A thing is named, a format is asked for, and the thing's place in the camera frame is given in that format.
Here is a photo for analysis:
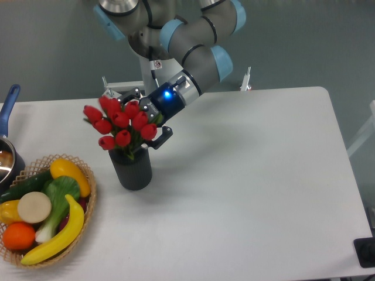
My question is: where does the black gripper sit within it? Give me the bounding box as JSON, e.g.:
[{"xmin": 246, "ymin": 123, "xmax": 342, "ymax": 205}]
[{"xmin": 116, "ymin": 83, "xmax": 185, "ymax": 150}]

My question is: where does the red tulip bouquet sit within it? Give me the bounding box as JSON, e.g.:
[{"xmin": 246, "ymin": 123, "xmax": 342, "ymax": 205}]
[{"xmin": 83, "ymin": 96, "xmax": 163, "ymax": 160}]

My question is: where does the dark grey ribbed vase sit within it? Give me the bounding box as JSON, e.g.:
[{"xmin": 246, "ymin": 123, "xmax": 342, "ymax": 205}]
[{"xmin": 108, "ymin": 148, "xmax": 152, "ymax": 191}]

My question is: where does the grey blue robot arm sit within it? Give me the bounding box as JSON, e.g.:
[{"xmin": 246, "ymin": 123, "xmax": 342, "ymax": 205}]
[{"xmin": 93, "ymin": 1, "xmax": 246, "ymax": 149}]

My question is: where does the red tipped clamp screw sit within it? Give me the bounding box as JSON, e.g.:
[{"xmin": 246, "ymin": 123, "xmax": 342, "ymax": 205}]
[{"xmin": 240, "ymin": 66, "xmax": 252, "ymax": 91}]

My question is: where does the dark red vegetable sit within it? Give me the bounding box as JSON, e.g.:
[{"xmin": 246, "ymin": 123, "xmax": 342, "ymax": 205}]
[{"xmin": 58, "ymin": 198, "xmax": 87, "ymax": 232}]

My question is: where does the green bok choy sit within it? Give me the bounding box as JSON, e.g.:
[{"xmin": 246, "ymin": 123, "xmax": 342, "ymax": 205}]
[{"xmin": 35, "ymin": 176, "xmax": 80, "ymax": 244}]

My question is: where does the woven wicker basket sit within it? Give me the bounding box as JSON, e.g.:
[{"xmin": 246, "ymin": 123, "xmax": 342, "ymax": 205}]
[{"xmin": 1, "ymin": 154, "xmax": 97, "ymax": 269}]

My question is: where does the yellow banana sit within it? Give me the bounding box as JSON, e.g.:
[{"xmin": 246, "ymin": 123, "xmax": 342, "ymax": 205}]
[{"xmin": 21, "ymin": 194, "xmax": 84, "ymax": 266}]

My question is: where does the dark green cucumber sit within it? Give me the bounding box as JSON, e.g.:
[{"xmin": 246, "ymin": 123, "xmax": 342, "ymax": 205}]
[{"xmin": 1, "ymin": 170, "xmax": 52, "ymax": 204}]

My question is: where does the beige round disc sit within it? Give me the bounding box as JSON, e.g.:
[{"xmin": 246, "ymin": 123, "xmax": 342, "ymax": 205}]
[{"xmin": 17, "ymin": 191, "xmax": 52, "ymax": 224}]

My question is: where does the yellow bell pepper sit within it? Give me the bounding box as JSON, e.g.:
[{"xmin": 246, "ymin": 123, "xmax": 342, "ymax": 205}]
[{"xmin": 0, "ymin": 200, "xmax": 23, "ymax": 225}]

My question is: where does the orange fruit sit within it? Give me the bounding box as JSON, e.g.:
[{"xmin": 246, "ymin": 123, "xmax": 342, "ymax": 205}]
[{"xmin": 2, "ymin": 222, "xmax": 35, "ymax": 250}]

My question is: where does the black device at table edge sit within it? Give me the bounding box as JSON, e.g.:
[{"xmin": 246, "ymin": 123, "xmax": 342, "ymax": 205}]
[{"xmin": 353, "ymin": 237, "xmax": 375, "ymax": 268}]

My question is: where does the white table clamp bracket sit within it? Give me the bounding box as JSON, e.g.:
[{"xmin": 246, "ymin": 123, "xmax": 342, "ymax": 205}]
[{"xmin": 102, "ymin": 76, "xmax": 145, "ymax": 98}]

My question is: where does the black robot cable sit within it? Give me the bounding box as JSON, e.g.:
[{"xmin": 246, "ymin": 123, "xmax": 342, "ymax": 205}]
[{"xmin": 148, "ymin": 46, "xmax": 161, "ymax": 88}]

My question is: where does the blue handled saucepan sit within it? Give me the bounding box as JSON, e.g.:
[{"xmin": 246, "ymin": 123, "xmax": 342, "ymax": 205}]
[{"xmin": 1, "ymin": 84, "xmax": 25, "ymax": 194}]

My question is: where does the white frame at right edge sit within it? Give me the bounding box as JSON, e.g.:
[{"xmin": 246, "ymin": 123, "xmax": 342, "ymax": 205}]
[{"xmin": 346, "ymin": 100, "xmax": 374, "ymax": 158}]

